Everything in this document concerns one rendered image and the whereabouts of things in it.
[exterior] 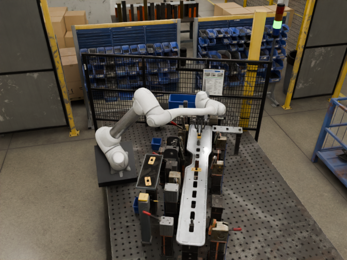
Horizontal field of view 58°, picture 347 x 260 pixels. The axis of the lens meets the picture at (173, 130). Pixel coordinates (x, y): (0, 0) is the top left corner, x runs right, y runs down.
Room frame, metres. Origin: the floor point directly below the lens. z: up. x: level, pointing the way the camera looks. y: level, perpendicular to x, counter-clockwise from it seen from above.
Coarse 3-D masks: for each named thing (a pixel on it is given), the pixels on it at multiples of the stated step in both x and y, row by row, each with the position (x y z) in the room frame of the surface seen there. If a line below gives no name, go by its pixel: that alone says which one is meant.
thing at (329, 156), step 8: (336, 104) 3.13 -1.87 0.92; (328, 112) 3.20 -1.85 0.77; (328, 120) 3.19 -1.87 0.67; (320, 136) 3.21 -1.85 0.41; (336, 136) 3.00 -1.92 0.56; (320, 144) 3.18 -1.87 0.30; (344, 144) 2.84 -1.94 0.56; (320, 152) 3.16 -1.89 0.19; (328, 152) 3.20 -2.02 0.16; (336, 152) 3.20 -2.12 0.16; (344, 152) 3.06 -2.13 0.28; (312, 160) 3.20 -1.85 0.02; (328, 160) 3.03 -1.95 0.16; (336, 160) 3.03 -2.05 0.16; (344, 160) 3.03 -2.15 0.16; (336, 168) 2.89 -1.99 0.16; (344, 168) 2.89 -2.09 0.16; (344, 176) 2.74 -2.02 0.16; (344, 184) 2.62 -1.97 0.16
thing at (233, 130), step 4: (212, 128) 2.52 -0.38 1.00; (216, 128) 2.52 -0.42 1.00; (220, 128) 2.52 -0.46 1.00; (224, 128) 2.52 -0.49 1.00; (228, 128) 2.52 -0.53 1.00; (232, 128) 2.52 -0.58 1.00; (236, 128) 2.52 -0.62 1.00; (240, 128) 2.52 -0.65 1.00; (220, 132) 2.47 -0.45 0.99; (224, 132) 2.47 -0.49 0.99; (228, 132) 2.46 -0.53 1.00; (232, 132) 2.46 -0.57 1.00; (236, 132) 2.46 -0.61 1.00; (240, 132) 2.46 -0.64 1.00
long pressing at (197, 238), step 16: (192, 128) 2.52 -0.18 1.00; (208, 128) 2.52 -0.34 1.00; (192, 144) 2.26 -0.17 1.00; (208, 144) 2.26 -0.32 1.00; (192, 160) 2.04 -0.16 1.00; (192, 176) 1.84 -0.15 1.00; (192, 192) 1.67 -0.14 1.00; (192, 208) 1.52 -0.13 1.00; (176, 240) 1.26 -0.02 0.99; (192, 240) 1.25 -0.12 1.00
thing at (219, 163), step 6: (216, 162) 1.99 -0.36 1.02; (222, 162) 1.96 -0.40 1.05; (216, 168) 1.94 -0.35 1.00; (222, 168) 1.94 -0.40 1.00; (216, 174) 1.95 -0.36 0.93; (222, 174) 1.94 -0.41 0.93; (216, 180) 1.95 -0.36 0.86; (222, 180) 1.95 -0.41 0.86; (216, 186) 1.94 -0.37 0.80; (210, 192) 1.95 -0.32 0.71; (216, 192) 1.94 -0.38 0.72
